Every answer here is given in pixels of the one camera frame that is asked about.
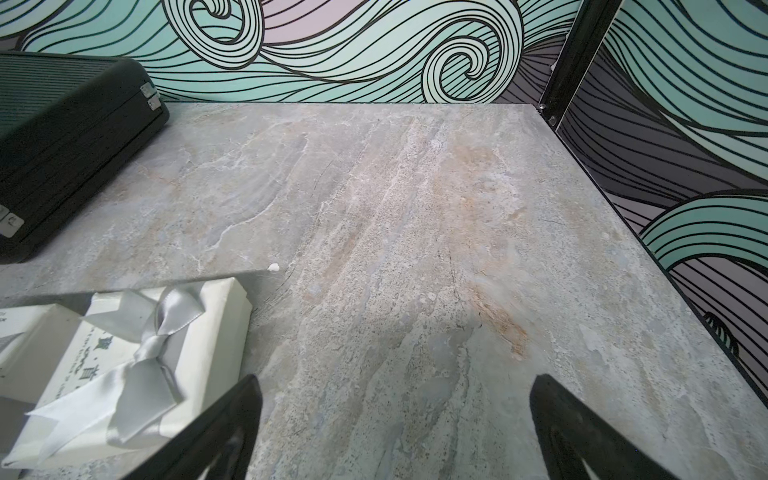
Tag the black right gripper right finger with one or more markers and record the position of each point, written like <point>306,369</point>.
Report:
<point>576,443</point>

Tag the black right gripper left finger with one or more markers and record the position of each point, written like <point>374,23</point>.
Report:
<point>216,445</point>

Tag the white gift box lid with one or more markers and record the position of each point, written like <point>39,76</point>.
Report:
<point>140,368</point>

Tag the large white bow gift box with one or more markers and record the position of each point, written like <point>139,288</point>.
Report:
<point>33,340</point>

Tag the black ribbed hard case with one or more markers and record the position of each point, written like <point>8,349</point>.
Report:
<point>69,123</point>

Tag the black right corner post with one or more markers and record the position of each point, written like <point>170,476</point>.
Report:
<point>592,23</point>

